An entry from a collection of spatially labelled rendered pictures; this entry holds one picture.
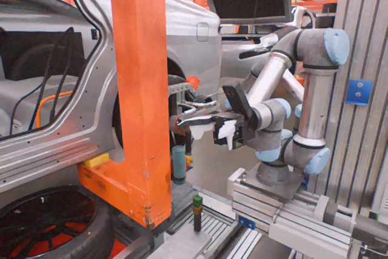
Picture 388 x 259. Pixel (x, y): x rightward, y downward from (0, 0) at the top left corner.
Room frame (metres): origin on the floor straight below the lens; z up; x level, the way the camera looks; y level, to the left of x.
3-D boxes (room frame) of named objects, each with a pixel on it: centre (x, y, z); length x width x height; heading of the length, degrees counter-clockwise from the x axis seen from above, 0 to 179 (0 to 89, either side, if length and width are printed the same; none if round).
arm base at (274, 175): (0.99, -0.37, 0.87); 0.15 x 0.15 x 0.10
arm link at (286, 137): (0.99, -0.38, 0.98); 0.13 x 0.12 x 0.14; 38
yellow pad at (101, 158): (1.41, 0.62, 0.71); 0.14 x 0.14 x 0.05; 52
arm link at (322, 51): (0.89, -0.45, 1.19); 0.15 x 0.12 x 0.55; 38
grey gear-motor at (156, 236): (1.42, 0.32, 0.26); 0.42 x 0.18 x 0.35; 52
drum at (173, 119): (1.60, 0.05, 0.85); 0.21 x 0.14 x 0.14; 52
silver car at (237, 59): (6.11, -1.94, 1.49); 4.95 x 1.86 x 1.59; 142
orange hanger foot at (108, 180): (1.30, 0.48, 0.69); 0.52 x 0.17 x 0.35; 52
